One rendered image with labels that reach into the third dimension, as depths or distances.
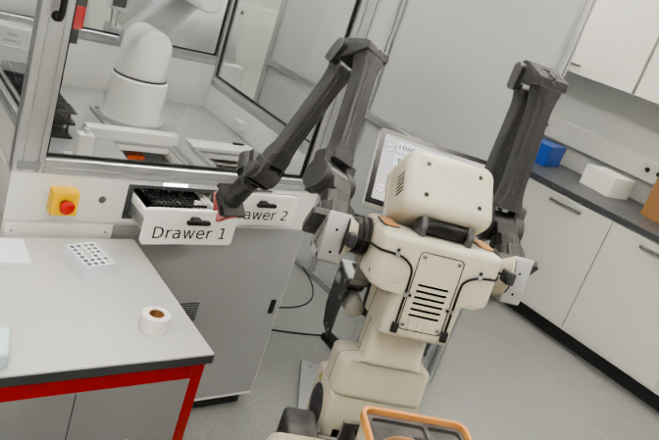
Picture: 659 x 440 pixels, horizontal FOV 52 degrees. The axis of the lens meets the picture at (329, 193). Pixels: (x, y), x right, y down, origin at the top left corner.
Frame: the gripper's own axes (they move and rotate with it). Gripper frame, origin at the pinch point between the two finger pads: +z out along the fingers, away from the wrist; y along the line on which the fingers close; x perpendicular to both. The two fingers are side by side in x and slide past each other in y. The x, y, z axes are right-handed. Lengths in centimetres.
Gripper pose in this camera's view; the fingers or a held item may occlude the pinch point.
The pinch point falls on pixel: (217, 215)
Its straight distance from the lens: 193.7
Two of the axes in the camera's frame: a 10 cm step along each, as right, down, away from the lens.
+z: -5.5, 4.8, 6.8
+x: -7.9, -0.5, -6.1
